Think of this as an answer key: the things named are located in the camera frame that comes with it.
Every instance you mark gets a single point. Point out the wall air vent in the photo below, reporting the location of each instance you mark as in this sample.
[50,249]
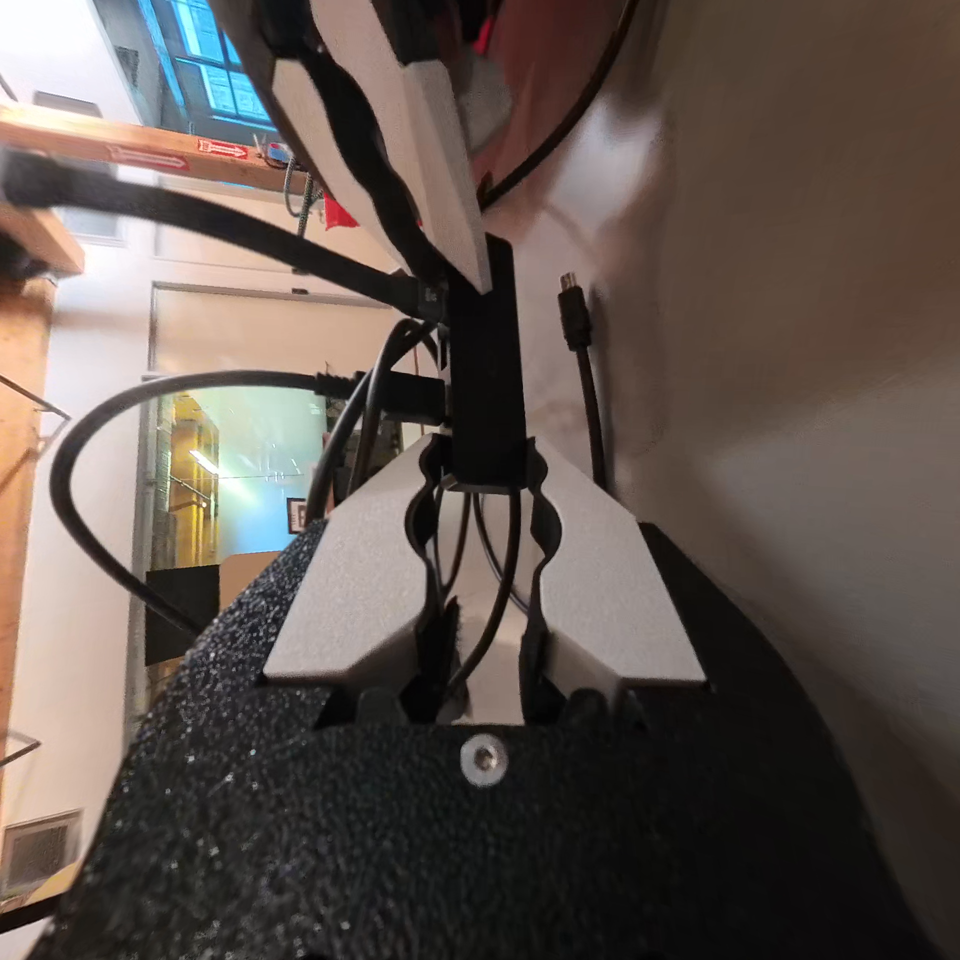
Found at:
[37,851]

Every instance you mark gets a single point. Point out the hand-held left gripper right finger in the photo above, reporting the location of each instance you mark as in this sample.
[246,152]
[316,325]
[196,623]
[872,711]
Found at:
[622,600]

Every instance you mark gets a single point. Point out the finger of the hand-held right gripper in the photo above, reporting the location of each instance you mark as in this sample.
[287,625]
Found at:
[315,127]
[442,150]

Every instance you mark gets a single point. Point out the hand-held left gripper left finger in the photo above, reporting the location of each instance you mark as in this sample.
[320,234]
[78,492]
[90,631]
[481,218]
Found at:
[352,592]

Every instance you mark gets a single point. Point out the glass partition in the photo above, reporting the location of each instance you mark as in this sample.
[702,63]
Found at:
[247,465]

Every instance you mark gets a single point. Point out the wooden ceiling beam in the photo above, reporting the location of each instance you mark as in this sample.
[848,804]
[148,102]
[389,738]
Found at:
[22,375]

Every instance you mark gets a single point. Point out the black usb hub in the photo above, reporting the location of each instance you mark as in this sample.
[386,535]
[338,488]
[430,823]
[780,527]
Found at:
[487,360]

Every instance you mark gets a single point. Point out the wooden post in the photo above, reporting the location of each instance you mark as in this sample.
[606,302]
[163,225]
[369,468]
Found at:
[75,142]

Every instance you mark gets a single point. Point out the large grid window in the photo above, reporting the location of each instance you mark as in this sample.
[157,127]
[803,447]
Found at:
[202,67]

